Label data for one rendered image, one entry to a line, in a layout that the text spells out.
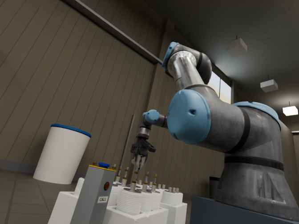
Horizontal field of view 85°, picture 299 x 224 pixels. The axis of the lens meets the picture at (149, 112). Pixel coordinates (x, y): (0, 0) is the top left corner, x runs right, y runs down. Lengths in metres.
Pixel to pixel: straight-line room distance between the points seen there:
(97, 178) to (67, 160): 1.96
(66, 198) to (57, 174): 1.70
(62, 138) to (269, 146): 2.37
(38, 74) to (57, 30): 0.96
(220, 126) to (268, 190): 0.15
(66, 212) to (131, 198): 0.28
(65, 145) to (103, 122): 1.12
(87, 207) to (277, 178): 0.50
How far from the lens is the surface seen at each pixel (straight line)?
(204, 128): 0.34
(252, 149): 0.41
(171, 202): 1.22
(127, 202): 0.71
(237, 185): 0.40
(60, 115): 3.22
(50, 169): 2.55
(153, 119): 0.92
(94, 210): 0.60
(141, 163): 1.01
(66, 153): 2.52
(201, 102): 0.34
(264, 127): 0.43
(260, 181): 0.40
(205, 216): 0.41
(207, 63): 0.76
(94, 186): 0.59
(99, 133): 3.36
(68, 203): 0.84
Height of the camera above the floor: 0.32
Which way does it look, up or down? 21 degrees up
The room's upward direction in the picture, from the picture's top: 13 degrees clockwise
